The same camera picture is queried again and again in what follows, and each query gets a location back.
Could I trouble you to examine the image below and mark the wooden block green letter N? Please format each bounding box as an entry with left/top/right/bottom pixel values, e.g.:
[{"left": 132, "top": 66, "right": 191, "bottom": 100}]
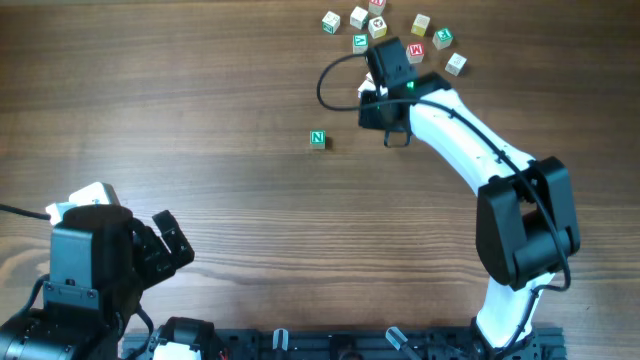
[{"left": 310, "top": 130, "right": 327, "bottom": 149}]

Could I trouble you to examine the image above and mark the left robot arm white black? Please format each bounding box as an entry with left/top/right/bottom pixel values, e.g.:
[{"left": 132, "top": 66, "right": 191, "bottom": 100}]
[{"left": 1, "top": 205, "right": 224, "bottom": 359}]

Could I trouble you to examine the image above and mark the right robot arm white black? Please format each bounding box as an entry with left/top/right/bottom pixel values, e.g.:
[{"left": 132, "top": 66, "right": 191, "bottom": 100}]
[{"left": 359, "top": 38, "right": 580, "bottom": 359}]

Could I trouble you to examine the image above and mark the wooden block red edge lower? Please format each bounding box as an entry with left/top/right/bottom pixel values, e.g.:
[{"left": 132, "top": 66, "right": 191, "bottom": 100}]
[{"left": 357, "top": 80, "right": 377, "bottom": 97}]

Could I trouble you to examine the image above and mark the wooden block red edge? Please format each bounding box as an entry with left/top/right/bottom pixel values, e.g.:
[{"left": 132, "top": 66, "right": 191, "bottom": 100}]
[
  {"left": 368, "top": 0, "right": 387, "bottom": 16},
  {"left": 357, "top": 80, "right": 377, "bottom": 97}
]

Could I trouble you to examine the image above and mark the wooden block red letter M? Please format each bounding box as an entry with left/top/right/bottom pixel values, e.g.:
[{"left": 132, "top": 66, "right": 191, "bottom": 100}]
[{"left": 406, "top": 42, "right": 425, "bottom": 64}]

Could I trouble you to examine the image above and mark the wooden block green letter Y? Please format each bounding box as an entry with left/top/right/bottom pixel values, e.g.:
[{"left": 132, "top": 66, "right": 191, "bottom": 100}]
[{"left": 352, "top": 34, "right": 369, "bottom": 54}]

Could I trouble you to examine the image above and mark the wooden block yellow side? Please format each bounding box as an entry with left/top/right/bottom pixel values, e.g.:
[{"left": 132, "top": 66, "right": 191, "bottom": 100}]
[{"left": 368, "top": 16, "right": 388, "bottom": 39}]

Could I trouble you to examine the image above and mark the wooden block far right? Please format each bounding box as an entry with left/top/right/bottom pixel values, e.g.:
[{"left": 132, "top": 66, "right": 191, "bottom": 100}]
[{"left": 445, "top": 53, "right": 467, "bottom": 76}]

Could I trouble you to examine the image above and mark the wooden block green letter right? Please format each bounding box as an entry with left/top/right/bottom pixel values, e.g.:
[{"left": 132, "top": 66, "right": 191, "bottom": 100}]
[{"left": 432, "top": 28, "right": 454, "bottom": 50}]

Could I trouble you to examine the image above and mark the wooden block plain top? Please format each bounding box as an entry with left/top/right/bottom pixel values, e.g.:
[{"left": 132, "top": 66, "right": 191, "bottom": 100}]
[{"left": 350, "top": 6, "right": 368, "bottom": 30}]

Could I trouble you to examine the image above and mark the wooden block red top edge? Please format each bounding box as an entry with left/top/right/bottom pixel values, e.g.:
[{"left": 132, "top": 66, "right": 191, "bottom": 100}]
[{"left": 368, "top": 0, "right": 387, "bottom": 16}]

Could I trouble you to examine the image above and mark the wooden block green corner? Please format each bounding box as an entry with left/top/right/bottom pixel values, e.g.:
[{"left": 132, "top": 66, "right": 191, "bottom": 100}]
[{"left": 321, "top": 11, "right": 341, "bottom": 34}]

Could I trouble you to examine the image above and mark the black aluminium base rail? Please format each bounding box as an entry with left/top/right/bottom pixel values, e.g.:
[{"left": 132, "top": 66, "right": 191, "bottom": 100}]
[{"left": 214, "top": 327, "right": 568, "bottom": 360}]

